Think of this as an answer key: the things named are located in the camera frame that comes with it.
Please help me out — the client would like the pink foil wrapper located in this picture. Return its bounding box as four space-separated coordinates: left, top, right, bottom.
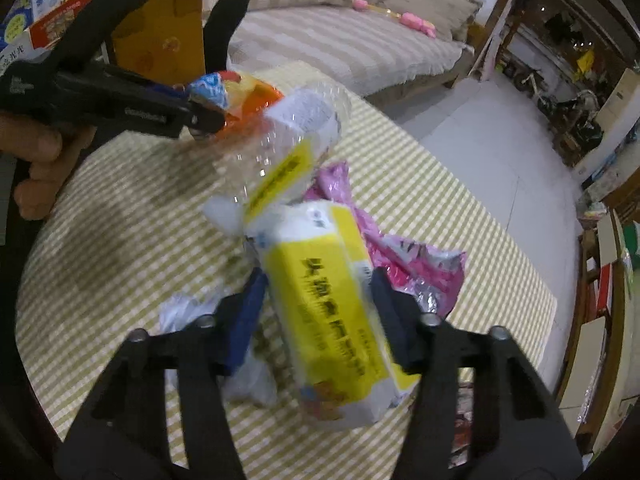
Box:
302 160 468 318

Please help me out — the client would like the wooden side table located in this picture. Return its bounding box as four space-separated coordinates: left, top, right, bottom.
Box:
110 0 206 86

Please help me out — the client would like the yellow hanging garment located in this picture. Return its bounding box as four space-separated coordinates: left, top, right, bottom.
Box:
575 50 596 81

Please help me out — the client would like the long television cabinet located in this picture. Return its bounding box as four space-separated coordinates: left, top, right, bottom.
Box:
555 210 640 461

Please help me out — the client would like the white paper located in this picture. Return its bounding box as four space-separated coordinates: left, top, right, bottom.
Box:
159 295 278 406

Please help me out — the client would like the white balance bike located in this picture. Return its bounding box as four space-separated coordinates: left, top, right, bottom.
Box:
510 62 546 96

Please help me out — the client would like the clear plastic bottle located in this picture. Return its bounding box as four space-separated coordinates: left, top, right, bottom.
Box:
202 82 353 241

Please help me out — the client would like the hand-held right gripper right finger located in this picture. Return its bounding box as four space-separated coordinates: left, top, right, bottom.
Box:
367 266 583 480

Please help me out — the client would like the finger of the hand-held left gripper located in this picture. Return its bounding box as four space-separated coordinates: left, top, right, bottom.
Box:
52 0 251 76
54 70 227 137

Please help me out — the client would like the pink toy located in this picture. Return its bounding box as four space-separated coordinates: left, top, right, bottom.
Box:
352 0 436 38

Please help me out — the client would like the red box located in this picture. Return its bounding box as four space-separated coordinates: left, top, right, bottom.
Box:
595 262 613 316

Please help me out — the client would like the orange snack wrapper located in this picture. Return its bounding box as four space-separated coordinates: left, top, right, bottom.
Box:
220 71 286 131

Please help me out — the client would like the person's left hand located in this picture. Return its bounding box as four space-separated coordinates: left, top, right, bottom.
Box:
0 110 97 222

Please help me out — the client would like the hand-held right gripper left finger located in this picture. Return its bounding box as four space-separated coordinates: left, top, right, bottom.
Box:
52 267 271 480

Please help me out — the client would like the beige striped sofa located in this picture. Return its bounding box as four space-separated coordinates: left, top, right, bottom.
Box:
190 0 481 98

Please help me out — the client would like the blue white wrapper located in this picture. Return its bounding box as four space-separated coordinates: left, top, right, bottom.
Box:
187 72 231 111

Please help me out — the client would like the yellow white medicine box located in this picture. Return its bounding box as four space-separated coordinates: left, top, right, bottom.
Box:
244 140 423 431

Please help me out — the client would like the white standing air conditioner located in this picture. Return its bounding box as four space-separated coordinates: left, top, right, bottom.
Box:
572 67 640 181

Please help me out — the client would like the beige cushion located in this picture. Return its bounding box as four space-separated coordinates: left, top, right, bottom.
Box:
385 0 483 43

